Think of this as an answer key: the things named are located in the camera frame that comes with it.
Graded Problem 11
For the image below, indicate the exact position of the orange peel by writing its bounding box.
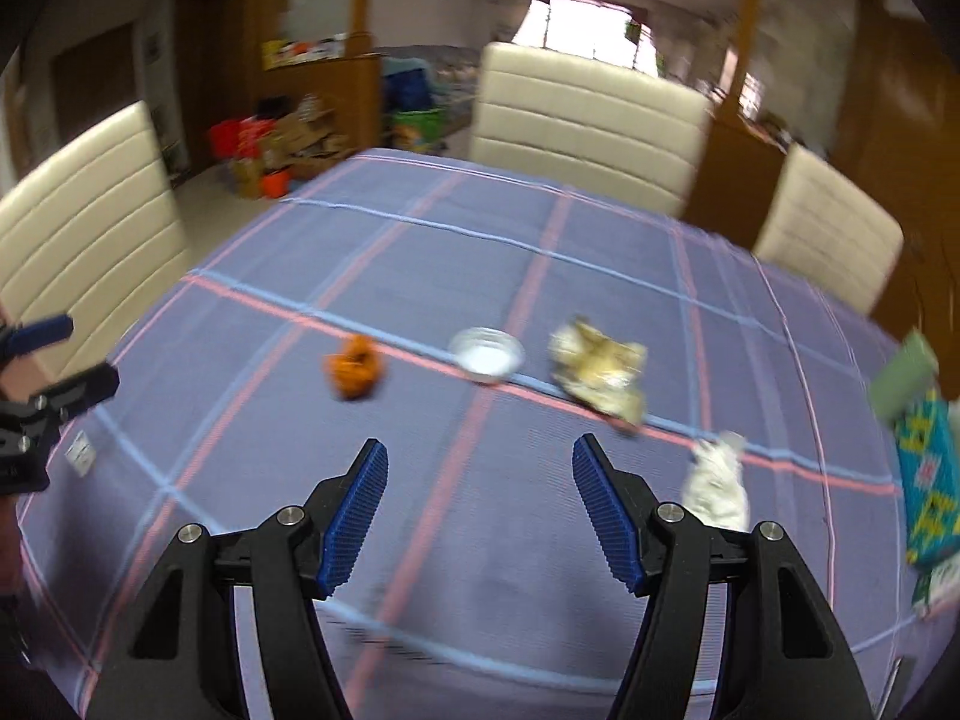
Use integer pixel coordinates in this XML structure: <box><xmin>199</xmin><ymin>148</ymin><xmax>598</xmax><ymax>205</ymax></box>
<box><xmin>324</xmin><ymin>333</ymin><xmax>384</xmax><ymax>400</ymax></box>

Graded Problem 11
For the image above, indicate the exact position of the white tissue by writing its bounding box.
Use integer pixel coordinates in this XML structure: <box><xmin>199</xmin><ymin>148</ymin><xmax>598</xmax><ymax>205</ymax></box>
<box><xmin>682</xmin><ymin>431</ymin><xmax>750</xmax><ymax>533</ymax></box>

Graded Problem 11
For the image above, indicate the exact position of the gold wrapper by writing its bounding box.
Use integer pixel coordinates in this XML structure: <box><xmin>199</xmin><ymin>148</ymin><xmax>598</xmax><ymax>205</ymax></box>
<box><xmin>548</xmin><ymin>316</ymin><xmax>647</xmax><ymax>433</ymax></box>

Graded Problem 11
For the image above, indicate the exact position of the white sticker on tablecloth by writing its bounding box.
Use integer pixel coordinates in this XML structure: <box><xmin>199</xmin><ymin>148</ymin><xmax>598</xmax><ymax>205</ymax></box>
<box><xmin>65</xmin><ymin>431</ymin><xmax>96</xmax><ymax>478</ymax></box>

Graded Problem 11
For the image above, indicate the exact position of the cream chair left side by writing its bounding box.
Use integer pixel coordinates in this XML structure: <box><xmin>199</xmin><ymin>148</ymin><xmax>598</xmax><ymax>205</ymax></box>
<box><xmin>2</xmin><ymin>101</ymin><xmax>189</xmax><ymax>400</ymax></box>

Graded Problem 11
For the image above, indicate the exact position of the cream chair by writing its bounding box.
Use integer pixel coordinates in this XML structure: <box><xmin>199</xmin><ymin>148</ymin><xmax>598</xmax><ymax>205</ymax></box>
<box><xmin>2</xmin><ymin>101</ymin><xmax>189</xmax><ymax>400</ymax></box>
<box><xmin>752</xmin><ymin>143</ymin><xmax>903</xmax><ymax>316</ymax></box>
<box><xmin>469</xmin><ymin>43</ymin><xmax>713</xmax><ymax>218</ymax></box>

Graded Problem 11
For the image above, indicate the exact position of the small green white carton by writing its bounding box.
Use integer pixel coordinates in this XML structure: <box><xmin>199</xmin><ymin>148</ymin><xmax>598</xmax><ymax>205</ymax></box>
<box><xmin>913</xmin><ymin>556</ymin><xmax>960</xmax><ymax>619</ymax></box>

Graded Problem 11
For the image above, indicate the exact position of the blue plaid tablecloth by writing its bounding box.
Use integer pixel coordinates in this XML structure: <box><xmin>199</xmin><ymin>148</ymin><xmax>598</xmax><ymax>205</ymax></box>
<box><xmin>21</xmin><ymin>151</ymin><xmax>953</xmax><ymax>718</ymax></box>

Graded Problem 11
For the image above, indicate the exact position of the teal beaded tissue box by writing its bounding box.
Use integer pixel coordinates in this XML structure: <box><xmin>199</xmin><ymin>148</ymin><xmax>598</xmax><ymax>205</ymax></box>
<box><xmin>893</xmin><ymin>388</ymin><xmax>958</xmax><ymax>569</ymax></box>

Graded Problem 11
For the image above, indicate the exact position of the red bag on floor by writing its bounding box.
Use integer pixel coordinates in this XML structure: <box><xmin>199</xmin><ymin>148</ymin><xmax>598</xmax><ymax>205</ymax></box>
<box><xmin>208</xmin><ymin>117</ymin><xmax>275</xmax><ymax>161</ymax></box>

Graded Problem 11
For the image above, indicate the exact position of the green cylindrical canister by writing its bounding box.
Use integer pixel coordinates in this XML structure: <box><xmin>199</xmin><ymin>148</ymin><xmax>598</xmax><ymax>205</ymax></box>
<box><xmin>867</xmin><ymin>328</ymin><xmax>939</xmax><ymax>424</ymax></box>

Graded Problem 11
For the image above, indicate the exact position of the cardboard boxes pile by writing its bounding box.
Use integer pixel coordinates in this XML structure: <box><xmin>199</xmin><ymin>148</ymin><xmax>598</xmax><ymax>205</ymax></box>
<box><xmin>229</xmin><ymin>94</ymin><xmax>356</xmax><ymax>200</ymax></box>

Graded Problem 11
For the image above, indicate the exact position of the green colourful bag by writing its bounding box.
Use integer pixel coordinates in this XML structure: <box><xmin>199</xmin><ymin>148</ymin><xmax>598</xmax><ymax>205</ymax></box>
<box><xmin>389</xmin><ymin>107</ymin><xmax>446</xmax><ymax>154</ymax></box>

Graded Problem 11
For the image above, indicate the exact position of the wooden partition cabinet left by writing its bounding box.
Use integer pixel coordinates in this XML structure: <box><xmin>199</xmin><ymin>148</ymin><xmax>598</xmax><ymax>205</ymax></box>
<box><xmin>242</xmin><ymin>0</ymin><xmax>382</xmax><ymax>149</ymax></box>

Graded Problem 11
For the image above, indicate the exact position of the wooden partition cabinet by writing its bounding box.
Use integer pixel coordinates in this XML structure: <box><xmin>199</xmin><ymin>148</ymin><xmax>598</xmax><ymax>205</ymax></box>
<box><xmin>683</xmin><ymin>0</ymin><xmax>784</xmax><ymax>250</ymax></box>
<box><xmin>242</xmin><ymin>0</ymin><xmax>382</xmax><ymax>149</ymax></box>

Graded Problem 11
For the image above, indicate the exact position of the cream chair far right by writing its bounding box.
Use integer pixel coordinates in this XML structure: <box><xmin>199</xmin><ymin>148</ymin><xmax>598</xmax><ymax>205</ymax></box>
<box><xmin>752</xmin><ymin>143</ymin><xmax>903</xmax><ymax>316</ymax></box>

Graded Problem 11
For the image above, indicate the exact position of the grey sofa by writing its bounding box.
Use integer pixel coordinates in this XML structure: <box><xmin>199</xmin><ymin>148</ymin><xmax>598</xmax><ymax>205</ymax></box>
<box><xmin>379</xmin><ymin>44</ymin><xmax>480</xmax><ymax>133</ymax></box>

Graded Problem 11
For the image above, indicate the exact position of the cream chair far centre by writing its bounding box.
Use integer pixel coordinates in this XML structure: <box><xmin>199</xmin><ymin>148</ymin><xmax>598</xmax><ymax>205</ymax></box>
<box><xmin>469</xmin><ymin>43</ymin><xmax>713</xmax><ymax>218</ymax></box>

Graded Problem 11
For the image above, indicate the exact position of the wooden partition cabinet right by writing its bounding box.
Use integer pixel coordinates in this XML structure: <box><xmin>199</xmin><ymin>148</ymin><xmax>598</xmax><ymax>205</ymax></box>
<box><xmin>683</xmin><ymin>0</ymin><xmax>784</xmax><ymax>250</ymax></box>

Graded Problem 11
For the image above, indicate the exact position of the window with curtains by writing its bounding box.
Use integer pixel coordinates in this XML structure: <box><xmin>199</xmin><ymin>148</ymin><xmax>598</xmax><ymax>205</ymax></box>
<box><xmin>511</xmin><ymin>0</ymin><xmax>661</xmax><ymax>76</ymax></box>

